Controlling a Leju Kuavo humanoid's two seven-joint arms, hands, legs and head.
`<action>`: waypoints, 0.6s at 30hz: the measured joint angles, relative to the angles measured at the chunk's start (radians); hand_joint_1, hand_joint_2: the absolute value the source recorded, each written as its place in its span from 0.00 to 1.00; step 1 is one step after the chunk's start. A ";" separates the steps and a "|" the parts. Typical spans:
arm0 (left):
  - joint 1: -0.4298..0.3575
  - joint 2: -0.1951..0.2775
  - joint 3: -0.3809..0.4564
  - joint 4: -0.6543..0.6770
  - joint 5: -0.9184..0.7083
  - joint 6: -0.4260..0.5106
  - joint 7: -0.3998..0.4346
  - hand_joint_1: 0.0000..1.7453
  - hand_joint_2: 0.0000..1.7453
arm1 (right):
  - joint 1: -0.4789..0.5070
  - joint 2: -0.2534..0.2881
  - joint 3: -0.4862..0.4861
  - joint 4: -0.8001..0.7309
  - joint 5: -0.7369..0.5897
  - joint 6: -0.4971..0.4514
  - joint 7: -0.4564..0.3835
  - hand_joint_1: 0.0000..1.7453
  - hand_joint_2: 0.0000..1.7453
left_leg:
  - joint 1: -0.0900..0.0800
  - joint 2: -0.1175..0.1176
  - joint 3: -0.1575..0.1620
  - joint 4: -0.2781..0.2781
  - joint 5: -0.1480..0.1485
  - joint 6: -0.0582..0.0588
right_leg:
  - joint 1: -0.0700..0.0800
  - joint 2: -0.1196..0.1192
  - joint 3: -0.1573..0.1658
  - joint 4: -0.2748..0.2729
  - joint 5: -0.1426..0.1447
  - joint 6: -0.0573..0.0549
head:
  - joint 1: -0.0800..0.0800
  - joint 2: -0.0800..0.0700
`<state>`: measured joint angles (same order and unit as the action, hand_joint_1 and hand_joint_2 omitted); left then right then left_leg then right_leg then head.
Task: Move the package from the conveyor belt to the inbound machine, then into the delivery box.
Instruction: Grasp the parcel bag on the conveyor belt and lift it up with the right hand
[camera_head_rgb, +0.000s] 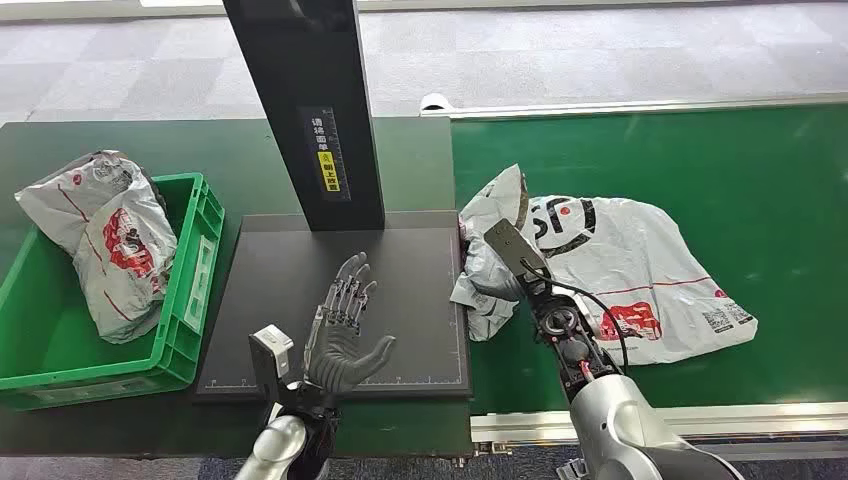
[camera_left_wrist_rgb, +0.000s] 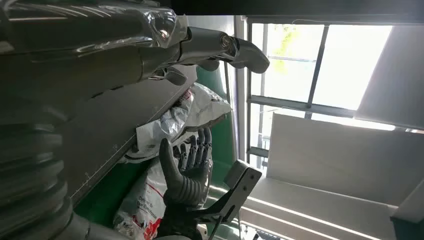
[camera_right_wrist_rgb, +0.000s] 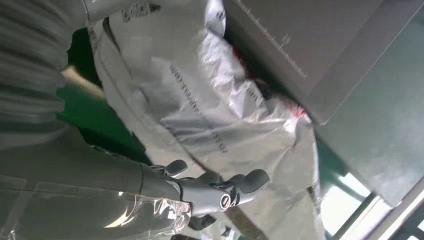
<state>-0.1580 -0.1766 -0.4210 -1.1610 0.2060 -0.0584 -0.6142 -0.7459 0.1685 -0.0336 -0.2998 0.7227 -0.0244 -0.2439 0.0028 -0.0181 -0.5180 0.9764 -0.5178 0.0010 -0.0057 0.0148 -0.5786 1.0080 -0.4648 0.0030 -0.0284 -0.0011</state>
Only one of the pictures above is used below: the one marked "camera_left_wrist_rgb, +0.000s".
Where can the grey package with red print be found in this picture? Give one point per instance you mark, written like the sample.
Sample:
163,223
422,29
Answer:
139,205

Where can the small grey plastic package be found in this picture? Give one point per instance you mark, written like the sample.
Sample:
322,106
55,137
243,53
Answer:
205,109

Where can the aluminium conveyor side rail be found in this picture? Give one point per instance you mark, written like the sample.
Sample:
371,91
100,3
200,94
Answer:
240,82

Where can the green conveyor belt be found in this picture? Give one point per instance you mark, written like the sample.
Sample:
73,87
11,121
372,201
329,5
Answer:
222,142

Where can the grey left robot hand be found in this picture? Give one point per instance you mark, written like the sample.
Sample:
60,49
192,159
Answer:
82,49

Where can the dark window frame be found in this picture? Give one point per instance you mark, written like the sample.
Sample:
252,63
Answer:
316,76

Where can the black inbound machine platform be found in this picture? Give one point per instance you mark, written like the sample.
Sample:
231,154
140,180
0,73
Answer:
116,132

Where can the white wall ledge panel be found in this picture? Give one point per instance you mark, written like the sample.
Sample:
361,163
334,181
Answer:
331,159

